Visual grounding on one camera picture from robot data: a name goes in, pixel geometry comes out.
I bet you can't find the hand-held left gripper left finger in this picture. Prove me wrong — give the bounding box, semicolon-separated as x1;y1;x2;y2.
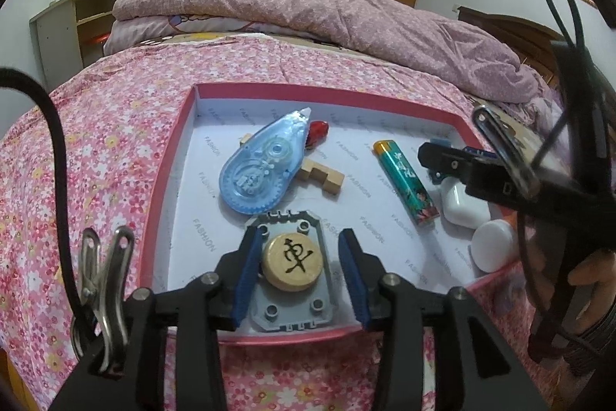
48;227;265;411

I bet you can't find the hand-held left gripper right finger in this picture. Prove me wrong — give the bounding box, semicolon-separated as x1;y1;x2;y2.
338;228;549;411

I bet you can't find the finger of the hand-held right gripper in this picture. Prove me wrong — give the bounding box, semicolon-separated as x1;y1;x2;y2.
418;140;475;181
462;145;499;159

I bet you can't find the teal printed lighter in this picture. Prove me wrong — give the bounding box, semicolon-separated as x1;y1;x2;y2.
373;140;440;226

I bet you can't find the round wooden chess piece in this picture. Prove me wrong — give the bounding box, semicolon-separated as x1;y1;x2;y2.
262;234;324;292

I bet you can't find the white earbud case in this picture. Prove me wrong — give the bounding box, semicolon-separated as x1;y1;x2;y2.
440;176;492;230

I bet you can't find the red shallow cardboard box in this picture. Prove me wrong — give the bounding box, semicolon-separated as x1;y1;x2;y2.
139;84;525;347

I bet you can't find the blue correction tape dispenser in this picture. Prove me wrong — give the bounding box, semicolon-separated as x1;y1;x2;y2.
220;107;313;214

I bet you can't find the wooden puzzle block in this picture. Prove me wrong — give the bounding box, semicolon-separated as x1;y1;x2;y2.
241;134;345;197

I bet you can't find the red toy figure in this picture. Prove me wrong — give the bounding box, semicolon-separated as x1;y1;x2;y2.
305;121;330;149

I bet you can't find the person's right hand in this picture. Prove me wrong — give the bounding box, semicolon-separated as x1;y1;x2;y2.
568;250;616;335

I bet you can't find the metal spring clip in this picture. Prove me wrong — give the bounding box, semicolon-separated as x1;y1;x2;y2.
472;105;542;200
71;225;136;376

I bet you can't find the grey metal plate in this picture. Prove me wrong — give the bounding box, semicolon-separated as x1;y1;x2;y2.
243;209;338;334

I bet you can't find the white plastic bottle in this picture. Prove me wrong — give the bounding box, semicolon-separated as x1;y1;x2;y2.
470;218;523;273

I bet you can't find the dark wooden headboard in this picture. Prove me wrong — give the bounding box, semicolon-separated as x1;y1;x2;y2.
457;5;569;84

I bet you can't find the pink folded quilt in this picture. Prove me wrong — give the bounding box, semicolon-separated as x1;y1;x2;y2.
103;0;540;104

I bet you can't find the pink floral bed sheet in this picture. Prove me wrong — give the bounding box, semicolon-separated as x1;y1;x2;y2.
0;33;554;411

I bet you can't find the grey open shelf unit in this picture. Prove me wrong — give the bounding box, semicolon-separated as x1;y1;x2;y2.
29;0;140;79

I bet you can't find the thin black cable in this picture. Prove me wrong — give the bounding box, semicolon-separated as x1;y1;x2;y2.
539;0;598;181

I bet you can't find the thick black cable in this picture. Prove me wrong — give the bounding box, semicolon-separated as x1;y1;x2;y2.
0;67;92;330

